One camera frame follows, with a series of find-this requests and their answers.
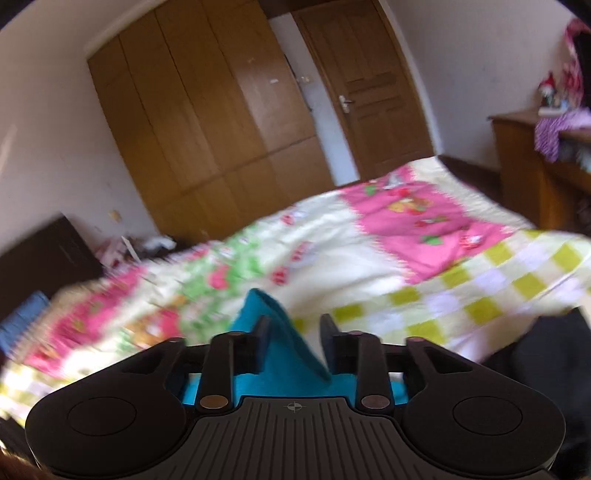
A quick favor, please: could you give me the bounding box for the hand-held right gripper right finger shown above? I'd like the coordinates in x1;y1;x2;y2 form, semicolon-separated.
320;314;472;411

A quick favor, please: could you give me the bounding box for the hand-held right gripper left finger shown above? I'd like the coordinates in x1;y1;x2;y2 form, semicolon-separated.
121;316;271;413

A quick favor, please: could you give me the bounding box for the blue fleece sweater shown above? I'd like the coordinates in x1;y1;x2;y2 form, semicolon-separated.
178;288;409;409

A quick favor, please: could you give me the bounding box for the patterned patchwork quilt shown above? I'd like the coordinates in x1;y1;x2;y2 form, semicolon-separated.
0;156;591;430

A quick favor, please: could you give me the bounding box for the white cloth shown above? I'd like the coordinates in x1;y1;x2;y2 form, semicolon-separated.
139;235;176;252

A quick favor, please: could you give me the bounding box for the red white striped pillow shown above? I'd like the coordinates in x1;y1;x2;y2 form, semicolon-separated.
92;237;127;268

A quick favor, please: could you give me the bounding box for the black garment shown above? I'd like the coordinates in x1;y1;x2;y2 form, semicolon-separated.
480;307;591;467

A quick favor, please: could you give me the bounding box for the dark wooden headboard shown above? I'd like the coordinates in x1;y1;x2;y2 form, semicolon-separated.
0;213;105;324

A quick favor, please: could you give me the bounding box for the wooden wardrobe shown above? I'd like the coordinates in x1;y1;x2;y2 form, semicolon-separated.
87;0;335;241

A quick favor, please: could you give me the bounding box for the blue pillow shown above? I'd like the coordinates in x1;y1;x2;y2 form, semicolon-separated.
0;291;51;356

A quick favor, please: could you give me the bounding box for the wooden door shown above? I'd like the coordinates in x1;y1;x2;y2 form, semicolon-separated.
291;0;435;185

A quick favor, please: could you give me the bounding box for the wooden desk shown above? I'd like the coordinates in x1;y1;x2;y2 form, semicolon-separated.
489;110;591;232

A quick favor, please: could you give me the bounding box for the person's brown fuzzy clothing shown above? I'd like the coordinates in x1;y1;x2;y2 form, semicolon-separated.
0;455;49;480

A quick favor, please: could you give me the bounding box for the purple cloth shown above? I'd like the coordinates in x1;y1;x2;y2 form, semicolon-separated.
534;111;591;162

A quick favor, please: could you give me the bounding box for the red white santa doll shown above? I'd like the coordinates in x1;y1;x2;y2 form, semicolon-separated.
538;71;568;112

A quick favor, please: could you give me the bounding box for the pink plush toy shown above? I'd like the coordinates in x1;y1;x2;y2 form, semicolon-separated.
561;18;591;112

